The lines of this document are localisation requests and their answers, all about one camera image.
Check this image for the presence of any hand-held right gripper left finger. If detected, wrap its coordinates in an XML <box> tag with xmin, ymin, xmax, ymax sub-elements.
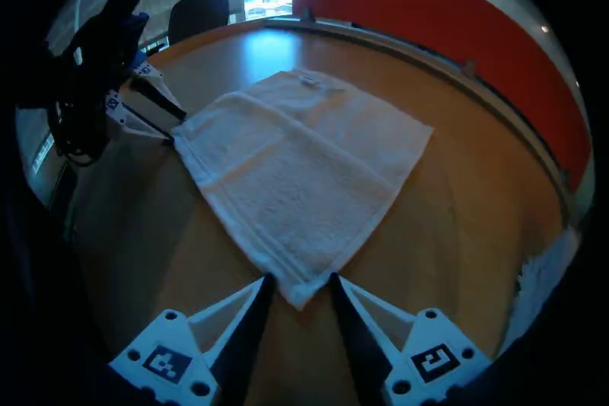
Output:
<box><xmin>107</xmin><ymin>273</ymin><xmax>276</xmax><ymax>406</ymax></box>

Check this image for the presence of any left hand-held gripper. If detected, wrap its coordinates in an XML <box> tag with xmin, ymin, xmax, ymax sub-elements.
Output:
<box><xmin>45</xmin><ymin>0</ymin><xmax>188</xmax><ymax>146</ymax></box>

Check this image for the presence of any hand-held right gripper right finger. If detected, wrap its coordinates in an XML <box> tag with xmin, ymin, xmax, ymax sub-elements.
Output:
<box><xmin>328</xmin><ymin>272</ymin><xmax>493</xmax><ymax>406</ymax></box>

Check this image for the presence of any white towel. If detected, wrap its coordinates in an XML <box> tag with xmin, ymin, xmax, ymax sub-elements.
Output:
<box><xmin>171</xmin><ymin>69</ymin><xmax>435</xmax><ymax>312</ymax></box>

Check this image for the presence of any black office chair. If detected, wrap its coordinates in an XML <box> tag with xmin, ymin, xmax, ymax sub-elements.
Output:
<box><xmin>167</xmin><ymin>0</ymin><xmax>231</xmax><ymax>46</ymax></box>

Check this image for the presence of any red desk screen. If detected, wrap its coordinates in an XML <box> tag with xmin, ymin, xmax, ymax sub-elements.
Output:
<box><xmin>262</xmin><ymin>0</ymin><xmax>594</xmax><ymax>229</ymax></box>

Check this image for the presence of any black cable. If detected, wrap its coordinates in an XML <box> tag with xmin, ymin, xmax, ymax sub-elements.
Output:
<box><xmin>47</xmin><ymin>100</ymin><xmax>109</xmax><ymax>168</ymax></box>

